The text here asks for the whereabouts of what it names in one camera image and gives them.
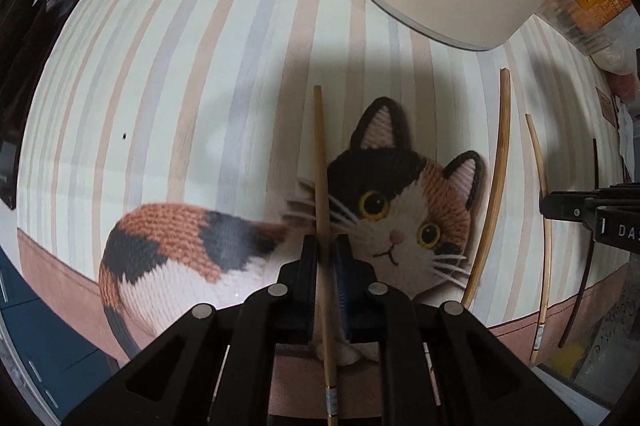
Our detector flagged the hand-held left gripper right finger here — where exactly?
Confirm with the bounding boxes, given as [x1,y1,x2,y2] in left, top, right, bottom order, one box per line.
[333,234,583,426]

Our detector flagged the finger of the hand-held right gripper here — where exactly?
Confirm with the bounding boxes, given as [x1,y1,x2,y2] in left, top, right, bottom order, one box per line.
[540,189,601,222]

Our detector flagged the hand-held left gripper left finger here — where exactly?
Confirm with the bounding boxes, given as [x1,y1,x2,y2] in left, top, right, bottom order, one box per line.
[62,235,321,426]

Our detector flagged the light bamboo chopstick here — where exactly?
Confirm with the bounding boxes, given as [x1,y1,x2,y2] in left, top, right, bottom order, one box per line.
[313,85,341,426]

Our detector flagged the row of chopsticks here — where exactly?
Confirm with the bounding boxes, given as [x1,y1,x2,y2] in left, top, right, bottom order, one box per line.
[461,68,600,364]

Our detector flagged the brown square coaster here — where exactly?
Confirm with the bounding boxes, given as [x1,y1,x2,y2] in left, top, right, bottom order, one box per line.
[596,86,618,124]

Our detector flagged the red tomato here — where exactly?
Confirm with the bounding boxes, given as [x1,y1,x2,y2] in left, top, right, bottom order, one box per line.
[607,74,640,102]

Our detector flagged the clear plastic bag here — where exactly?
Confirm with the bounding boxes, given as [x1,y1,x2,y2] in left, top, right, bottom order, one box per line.
[595,41,640,77]

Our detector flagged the clear plastic organizer tray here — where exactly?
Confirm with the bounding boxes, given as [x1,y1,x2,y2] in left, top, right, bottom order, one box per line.
[532,0,636,57]

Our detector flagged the cat printed striped tablecloth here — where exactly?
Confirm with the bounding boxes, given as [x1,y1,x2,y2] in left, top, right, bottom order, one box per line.
[15,0,631,426]

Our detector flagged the blue kitchen cabinet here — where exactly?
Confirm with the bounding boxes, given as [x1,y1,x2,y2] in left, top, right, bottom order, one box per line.
[0,246,118,407]

